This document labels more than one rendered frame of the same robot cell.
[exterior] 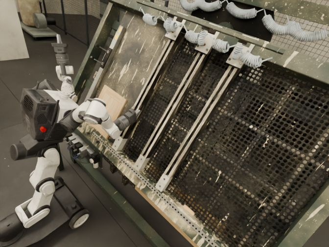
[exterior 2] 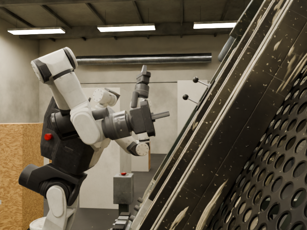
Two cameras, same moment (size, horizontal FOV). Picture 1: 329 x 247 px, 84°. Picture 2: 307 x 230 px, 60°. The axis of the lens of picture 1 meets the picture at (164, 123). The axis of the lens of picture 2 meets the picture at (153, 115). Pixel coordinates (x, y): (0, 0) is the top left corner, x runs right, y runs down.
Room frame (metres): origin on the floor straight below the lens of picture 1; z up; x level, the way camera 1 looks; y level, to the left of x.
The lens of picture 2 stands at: (0.66, -0.56, 1.32)
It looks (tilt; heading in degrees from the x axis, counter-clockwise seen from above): 1 degrees up; 63
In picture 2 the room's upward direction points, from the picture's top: straight up
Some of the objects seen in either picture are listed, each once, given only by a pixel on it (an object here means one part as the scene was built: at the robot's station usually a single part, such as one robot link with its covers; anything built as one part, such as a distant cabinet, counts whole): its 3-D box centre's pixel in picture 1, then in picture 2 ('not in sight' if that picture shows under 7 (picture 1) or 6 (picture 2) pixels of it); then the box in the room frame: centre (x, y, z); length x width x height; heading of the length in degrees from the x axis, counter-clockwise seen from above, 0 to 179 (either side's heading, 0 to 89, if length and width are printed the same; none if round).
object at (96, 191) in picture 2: not in sight; (108, 144); (1.95, 3.62, 0.88); 0.90 x 0.60 x 1.75; 57
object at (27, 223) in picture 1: (33, 210); not in sight; (0.65, 0.96, 0.28); 0.21 x 0.20 x 0.13; 149
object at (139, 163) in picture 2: not in sight; (138, 155); (3.36, 5.63, 0.36); 0.58 x 0.45 x 0.72; 147
